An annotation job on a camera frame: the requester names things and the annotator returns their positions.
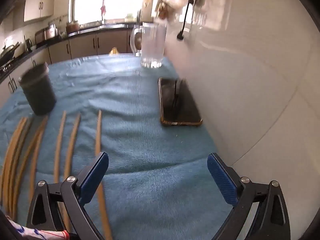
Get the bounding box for blue towel table cover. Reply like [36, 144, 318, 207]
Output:
[0, 53, 242, 240]

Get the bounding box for kitchen window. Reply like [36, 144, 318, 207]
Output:
[70, 0, 155, 24]

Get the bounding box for clear plastic food bag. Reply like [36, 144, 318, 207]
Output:
[154, 0, 177, 20]

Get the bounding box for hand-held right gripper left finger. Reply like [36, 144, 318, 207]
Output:
[26, 151, 110, 240]

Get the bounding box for black power cable with plug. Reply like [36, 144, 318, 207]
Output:
[176, 0, 199, 41]

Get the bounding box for beige wall cabinets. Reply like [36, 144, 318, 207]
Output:
[24, 0, 60, 22]

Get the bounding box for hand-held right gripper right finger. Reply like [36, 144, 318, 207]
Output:
[207, 152, 292, 240]

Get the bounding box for gas stove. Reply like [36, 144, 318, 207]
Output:
[0, 62, 15, 77]

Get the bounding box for brown clay pot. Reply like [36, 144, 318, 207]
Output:
[66, 20, 80, 33]

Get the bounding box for bunch of wooden chopsticks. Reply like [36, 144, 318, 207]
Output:
[0, 109, 113, 240]

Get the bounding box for printed white clothing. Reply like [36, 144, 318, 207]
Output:
[6, 217, 70, 240]

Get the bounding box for silver rice cooker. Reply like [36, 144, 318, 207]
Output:
[35, 24, 60, 42]

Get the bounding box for black kitchen countertop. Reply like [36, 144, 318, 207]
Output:
[0, 23, 140, 83]

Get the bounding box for smartphone in brown case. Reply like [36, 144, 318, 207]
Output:
[158, 77, 202, 127]

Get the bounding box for dark utensil holder cup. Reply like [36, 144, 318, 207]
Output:
[18, 61, 57, 116]

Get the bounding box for clear glass mug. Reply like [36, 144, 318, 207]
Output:
[129, 22, 167, 68]

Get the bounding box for black wok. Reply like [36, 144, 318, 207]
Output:
[0, 41, 20, 63]

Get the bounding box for beige base cabinets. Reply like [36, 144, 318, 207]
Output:
[0, 27, 137, 100]

